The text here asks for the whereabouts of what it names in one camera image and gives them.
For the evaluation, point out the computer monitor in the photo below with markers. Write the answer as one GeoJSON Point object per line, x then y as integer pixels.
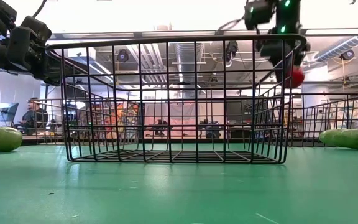
{"type": "Point", "coordinates": [6, 112]}

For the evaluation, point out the orange wall painting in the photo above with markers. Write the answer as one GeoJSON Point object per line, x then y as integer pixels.
{"type": "Point", "coordinates": [123, 119]}

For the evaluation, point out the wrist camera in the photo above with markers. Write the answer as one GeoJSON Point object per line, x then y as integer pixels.
{"type": "Point", "coordinates": [36, 29]}
{"type": "Point", "coordinates": [258, 12]}

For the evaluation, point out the green lime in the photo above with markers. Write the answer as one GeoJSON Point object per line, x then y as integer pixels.
{"type": "Point", "coordinates": [4, 139]}

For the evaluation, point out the person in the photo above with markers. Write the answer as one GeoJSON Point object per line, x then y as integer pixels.
{"type": "Point", "coordinates": [34, 116]}
{"type": "Point", "coordinates": [161, 127]}
{"type": "Point", "coordinates": [212, 129]}

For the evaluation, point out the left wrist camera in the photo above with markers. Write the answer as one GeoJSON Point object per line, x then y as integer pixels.
{"type": "Point", "coordinates": [36, 29]}

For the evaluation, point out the green cucumber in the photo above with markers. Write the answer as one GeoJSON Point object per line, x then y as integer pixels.
{"type": "Point", "coordinates": [350, 138]}

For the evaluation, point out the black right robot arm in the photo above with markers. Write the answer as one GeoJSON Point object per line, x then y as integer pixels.
{"type": "Point", "coordinates": [287, 15]}

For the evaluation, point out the black ceiling spotlight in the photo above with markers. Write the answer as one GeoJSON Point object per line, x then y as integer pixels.
{"type": "Point", "coordinates": [123, 56]}
{"type": "Point", "coordinates": [347, 55]}
{"type": "Point", "coordinates": [231, 49]}

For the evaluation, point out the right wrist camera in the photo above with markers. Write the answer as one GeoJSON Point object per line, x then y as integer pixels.
{"type": "Point", "coordinates": [258, 12]}

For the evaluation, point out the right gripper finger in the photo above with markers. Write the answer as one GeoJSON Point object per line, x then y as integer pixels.
{"type": "Point", "coordinates": [282, 74]}

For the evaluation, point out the silver ceiling duct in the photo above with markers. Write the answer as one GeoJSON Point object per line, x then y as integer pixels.
{"type": "Point", "coordinates": [189, 59]}
{"type": "Point", "coordinates": [340, 48]}

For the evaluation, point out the green table mat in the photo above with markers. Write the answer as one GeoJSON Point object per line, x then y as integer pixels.
{"type": "Point", "coordinates": [179, 193]}

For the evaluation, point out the red plastic tomato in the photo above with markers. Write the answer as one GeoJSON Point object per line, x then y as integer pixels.
{"type": "Point", "coordinates": [298, 77]}

